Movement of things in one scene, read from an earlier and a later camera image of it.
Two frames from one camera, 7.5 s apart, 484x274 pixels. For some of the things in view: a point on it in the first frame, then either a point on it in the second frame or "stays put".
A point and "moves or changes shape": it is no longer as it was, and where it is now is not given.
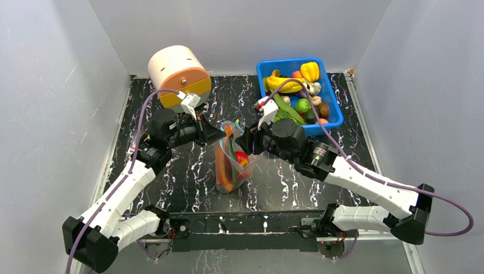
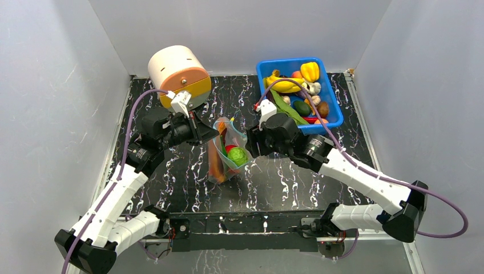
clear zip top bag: [232, 165] moves or changes shape
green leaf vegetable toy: [285, 111] stays put
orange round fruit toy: [322, 121] stays put
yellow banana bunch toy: [273, 82] stays put
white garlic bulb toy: [316, 100] stays put
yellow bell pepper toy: [310, 71] stays put
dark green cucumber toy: [310, 117] to [303, 108]
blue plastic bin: [287, 66] stays put
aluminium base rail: [289, 232] stays put
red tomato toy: [241, 157] to [228, 147]
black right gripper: [255, 138] stays put
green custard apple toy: [303, 105] to [238, 156]
